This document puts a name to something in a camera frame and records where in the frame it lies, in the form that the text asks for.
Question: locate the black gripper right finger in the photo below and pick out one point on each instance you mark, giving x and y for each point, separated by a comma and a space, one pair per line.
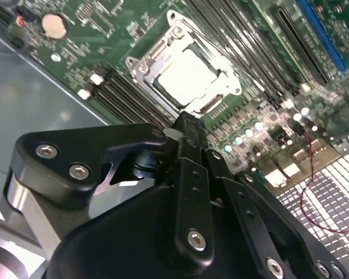
237, 189

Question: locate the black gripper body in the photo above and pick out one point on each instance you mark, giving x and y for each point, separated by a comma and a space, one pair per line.
119, 238

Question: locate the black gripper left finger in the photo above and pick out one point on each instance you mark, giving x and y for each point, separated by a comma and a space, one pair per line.
104, 136

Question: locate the silver CPU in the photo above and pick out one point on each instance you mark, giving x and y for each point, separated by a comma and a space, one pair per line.
189, 78

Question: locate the metal socket cover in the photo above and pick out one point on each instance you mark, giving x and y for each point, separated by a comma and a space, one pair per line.
227, 81

